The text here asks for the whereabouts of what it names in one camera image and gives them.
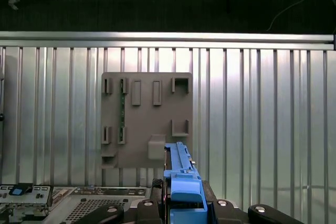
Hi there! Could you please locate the black open PC case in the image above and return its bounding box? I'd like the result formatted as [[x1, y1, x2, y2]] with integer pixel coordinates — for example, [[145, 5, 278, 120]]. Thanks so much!
[[0, 183, 153, 224]]

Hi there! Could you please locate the hard disk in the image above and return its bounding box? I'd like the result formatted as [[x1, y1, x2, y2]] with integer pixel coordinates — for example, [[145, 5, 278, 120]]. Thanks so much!
[[162, 142, 211, 224]]

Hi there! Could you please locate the grey parts rack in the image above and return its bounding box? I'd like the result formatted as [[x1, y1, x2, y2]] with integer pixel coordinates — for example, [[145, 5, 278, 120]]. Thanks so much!
[[101, 71, 194, 169]]

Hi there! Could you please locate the white floor cable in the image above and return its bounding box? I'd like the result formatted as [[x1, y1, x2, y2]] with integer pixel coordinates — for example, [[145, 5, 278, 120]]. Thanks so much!
[[267, 0, 336, 32]]

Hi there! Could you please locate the metal slot bracket blue clip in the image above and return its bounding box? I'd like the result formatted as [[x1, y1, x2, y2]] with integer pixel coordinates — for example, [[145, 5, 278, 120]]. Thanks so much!
[[0, 183, 52, 206]]

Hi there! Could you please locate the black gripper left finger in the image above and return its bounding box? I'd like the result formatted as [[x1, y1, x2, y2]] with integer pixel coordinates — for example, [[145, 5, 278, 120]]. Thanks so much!
[[86, 178, 164, 224]]

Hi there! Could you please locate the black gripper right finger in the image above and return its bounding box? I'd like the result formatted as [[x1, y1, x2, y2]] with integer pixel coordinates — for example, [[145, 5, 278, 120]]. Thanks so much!
[[201, 180, 305, 224]]

